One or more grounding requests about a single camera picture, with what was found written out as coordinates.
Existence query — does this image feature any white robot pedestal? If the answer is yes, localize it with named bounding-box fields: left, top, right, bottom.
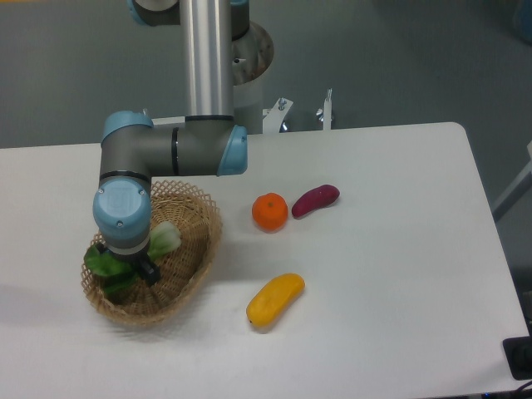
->
left=232, top=22, right=274, bottom=135

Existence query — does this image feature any yellow mango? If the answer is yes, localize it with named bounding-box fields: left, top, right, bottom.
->
left=246, top=273, right=306, bottom=330

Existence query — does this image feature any woven wicker basket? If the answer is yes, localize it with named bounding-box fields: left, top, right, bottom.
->
left=81, top=180, right=222, bottom=327

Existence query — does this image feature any purple sweet potato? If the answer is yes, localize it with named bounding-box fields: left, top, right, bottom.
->
left=291, top=185, right=340, bottom=219

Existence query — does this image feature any orange tangerine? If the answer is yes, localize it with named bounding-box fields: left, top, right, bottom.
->
left=251, top=193, right=288, bottom=232

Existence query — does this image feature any green bok choy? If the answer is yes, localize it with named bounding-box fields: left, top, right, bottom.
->
left=83, top=221, right=181, bottom=294

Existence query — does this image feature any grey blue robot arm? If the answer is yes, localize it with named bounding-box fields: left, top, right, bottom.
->
left=92, top=1, right=250, bottom=285

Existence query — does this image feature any black device at edge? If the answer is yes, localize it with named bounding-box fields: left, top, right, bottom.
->
left=502, top=336, right=531, bottom=381

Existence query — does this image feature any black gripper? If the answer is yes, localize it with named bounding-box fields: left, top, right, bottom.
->
left=95, top=242, right=160, bottom=286

